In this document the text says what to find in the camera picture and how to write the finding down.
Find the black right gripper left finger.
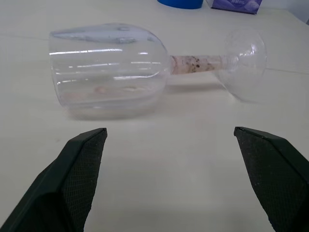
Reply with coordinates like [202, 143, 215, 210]
[0, 128, 108, 232]

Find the blue bowl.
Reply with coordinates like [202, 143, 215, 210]
[156, 0, 203, 10]

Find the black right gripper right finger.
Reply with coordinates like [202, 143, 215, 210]
[234, 126, 309, 232]

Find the purple tissue pack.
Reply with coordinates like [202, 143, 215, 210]
[207, 0, 263, 16]

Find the clear plastic wine glass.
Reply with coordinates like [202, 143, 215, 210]
[48, 23, 268, 121]

